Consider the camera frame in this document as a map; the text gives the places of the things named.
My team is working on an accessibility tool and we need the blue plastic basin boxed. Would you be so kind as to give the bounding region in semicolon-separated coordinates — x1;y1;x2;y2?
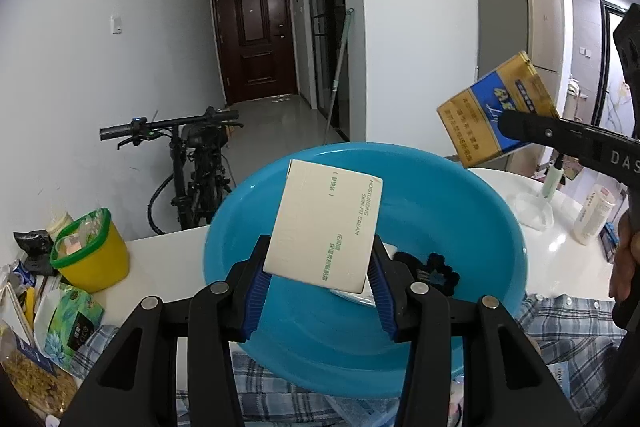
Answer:
202;143;529;385

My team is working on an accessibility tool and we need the green floral packet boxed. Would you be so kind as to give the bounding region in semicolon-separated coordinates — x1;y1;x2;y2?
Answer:
44;284;106;370

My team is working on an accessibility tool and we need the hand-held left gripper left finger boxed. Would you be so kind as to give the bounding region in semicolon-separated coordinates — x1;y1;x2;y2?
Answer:
59;234;273;427

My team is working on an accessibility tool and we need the beige refrigerator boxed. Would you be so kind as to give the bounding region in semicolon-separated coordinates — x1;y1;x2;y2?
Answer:
475;0;568;172

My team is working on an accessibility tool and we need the black framed glass door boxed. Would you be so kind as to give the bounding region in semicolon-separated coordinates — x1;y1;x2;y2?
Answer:
304;0;351;142

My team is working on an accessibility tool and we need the white printed packet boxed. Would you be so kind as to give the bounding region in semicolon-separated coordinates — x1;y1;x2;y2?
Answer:
545;361;573;400

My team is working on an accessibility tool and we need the beige cream box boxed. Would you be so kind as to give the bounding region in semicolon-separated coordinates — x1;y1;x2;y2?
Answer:
263;159;384;294

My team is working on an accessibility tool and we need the translucent white plastic cup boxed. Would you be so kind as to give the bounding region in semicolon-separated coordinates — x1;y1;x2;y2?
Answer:
510;192;555;233

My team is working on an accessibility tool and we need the blue plaid shirt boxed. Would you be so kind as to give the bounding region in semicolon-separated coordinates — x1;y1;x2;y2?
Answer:
70;292;626;427

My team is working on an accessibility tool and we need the black fabric item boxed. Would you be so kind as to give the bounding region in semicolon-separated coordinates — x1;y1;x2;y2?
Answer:
392;251;461;298

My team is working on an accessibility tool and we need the clear snack jar black lid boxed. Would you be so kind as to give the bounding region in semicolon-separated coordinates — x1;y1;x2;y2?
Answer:
0;319;81;418

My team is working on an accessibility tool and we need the dark framed doorway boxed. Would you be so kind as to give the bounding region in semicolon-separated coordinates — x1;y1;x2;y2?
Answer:
599;0;632;128

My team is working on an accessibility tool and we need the green and white tube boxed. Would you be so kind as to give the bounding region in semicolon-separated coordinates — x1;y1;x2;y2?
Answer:
540;154;566;200

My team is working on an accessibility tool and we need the small white box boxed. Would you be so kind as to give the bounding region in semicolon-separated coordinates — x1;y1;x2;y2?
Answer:
330;279;377;308

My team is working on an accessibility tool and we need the cream jar lid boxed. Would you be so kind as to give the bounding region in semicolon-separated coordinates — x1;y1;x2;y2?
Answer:
47;213;75;233

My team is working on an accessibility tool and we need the black packet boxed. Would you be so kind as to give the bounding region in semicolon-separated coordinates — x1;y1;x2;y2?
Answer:
13;229;55;275

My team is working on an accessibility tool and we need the black bicycle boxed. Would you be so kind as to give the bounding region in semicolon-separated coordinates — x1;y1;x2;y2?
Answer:
99;107;245;237

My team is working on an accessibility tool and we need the dark brown door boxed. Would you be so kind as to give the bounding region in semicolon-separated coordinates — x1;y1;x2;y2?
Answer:
210;0;301;105

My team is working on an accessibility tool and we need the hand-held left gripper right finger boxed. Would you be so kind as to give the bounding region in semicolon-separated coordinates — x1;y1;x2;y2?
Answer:
367;234;582;427

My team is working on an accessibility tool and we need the cream bottle red label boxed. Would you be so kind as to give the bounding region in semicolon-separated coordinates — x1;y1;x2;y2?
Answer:
572;186;616;247

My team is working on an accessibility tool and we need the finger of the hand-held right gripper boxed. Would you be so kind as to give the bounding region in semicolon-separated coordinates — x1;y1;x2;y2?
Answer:
499;109;640;188

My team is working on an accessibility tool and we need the blue and gold box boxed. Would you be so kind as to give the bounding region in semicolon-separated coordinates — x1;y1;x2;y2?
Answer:
436;51;561;170

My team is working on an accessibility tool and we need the green handled mop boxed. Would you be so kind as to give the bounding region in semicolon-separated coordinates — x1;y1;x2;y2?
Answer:
322;8;355;146

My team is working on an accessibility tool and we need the small blue packet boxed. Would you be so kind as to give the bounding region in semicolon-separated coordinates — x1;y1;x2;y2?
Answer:
602;222;621;263

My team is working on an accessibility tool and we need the yellow container with green lid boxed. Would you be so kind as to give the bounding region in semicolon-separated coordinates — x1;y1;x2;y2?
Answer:
50;208;131;294

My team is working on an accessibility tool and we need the person's right hand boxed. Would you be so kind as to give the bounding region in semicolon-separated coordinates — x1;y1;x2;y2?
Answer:
609;207;640;338

